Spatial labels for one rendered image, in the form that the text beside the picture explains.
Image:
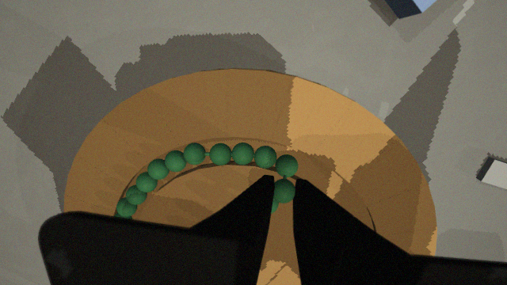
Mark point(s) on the tan round board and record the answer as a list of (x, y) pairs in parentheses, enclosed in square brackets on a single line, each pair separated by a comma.
[(341, 148)]

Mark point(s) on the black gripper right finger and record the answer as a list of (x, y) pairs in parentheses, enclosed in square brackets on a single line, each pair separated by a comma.
[(335, 248)]

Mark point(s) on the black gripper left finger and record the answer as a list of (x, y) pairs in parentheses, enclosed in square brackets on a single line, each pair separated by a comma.
[(83, 248)]

